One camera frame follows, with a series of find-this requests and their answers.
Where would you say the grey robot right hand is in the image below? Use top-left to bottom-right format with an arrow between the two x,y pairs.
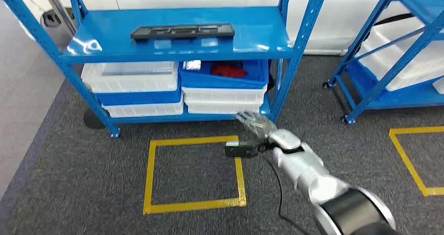
236,111 -> 278,140

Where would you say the black plastic panel part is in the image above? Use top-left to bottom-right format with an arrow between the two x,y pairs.
130,23 -> 236,41

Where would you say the red part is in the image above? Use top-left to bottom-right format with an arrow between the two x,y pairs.
210,63 -> 248,79

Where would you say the blue wheeled shelf rack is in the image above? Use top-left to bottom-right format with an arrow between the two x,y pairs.
323,0 -> 444,125

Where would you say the blue metal shelf rack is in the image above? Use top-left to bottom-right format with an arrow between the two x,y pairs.
0,0 -> 332,138

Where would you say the blue plastic bin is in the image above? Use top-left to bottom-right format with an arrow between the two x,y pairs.
178,59 -> 270,90
95,87 -> 183,107

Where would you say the yellow floor tape square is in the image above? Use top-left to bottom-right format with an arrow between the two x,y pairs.
142,135 -> 248,216
388,126 -> 444,197

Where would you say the translucent white plastic bin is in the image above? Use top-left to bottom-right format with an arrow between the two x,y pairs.
81,61 -> 180,94

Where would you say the black round floor disc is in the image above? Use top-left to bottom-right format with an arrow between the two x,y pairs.
83,107 -> 107,130

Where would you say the large white plastic bin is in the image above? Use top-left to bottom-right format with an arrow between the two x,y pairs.
358,16 -> 444,92

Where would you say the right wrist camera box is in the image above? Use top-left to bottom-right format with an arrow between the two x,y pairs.
224,140 -> 268,159

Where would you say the black camera cable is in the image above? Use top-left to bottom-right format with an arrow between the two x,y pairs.
254,149 -> 310,235

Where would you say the grey metal post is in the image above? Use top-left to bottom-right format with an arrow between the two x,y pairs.
37,0 -> 77,37

